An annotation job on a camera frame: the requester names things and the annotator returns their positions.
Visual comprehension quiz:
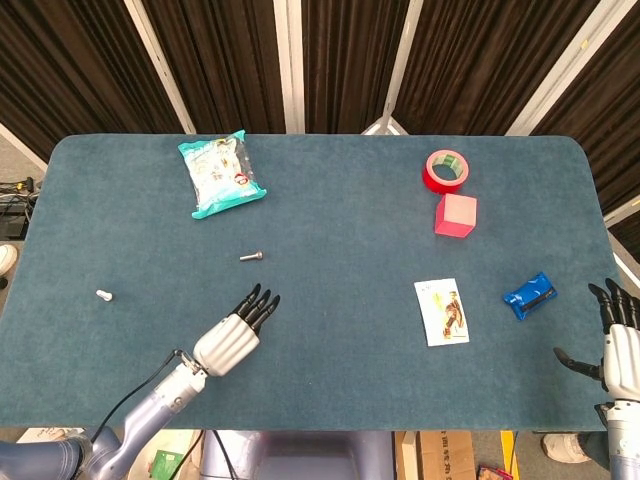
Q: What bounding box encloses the dark brown pleated curtain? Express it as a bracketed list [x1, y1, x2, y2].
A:
[0, 0, 182, 162]
[141, 0, 287, 135]
[394, 0, 600, 137]
[529, 0, 640, 214]
[301, 0, 412, 135]

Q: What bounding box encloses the black base cable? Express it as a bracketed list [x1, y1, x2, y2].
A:
[212, 429, 236, 480]

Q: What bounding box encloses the blue felt table mat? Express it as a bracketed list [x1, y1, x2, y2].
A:
[0, 133, 623, 432]

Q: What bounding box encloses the white open box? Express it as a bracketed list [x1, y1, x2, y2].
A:
[149, 430, 201, 480]

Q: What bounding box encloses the white partition frame beam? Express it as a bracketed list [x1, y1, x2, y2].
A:
[610, 244, 640, 281]
[0, 122, 49, 171]
[602, 196, 640, 229]

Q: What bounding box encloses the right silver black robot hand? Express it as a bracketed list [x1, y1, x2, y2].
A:
[553, 278, 640, 401]

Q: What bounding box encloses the green small packet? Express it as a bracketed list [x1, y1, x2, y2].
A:
[152, 449, 177, 474]

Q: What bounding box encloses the pink cube block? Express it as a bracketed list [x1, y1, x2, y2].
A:
[433, 193, 478, 237]

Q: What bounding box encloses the black floor equipment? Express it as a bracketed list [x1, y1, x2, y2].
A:
[0, 177, 40, 241]

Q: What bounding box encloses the colourful cartoon print box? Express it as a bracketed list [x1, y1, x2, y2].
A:
[17, 427, 84, 444]

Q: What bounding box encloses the yellow strip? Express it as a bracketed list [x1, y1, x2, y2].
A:
[499, 430, 519, 479]

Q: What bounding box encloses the red tape roll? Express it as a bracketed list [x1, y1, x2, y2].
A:
[422, 148, 471, 195]

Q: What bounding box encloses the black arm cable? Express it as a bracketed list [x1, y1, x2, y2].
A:
[89, 348, 197, 446]

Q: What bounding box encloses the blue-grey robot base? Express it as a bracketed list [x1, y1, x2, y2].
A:
[199, 429, 396, 480]

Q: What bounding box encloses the teal snack bag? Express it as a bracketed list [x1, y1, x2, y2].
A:
[178, 129, 268, 220]

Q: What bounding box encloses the blue foil packet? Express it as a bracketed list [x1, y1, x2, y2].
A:
[502, 271, 558, 322]

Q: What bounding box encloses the brown cardboard box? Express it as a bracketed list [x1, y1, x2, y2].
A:
[394, 430, 476, 480]

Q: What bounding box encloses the white partition frame post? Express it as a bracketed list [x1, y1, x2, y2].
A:
[273, 0, 306, 134]
[359, 0, 425, 137]
[123, 0, 197, 135]
[504, 0, 626, 137]

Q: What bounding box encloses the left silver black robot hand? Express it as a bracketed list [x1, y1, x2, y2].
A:
[192, 283, 282, 378]

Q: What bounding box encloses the white picture card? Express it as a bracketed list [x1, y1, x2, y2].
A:
[413, 277, 471, 347]

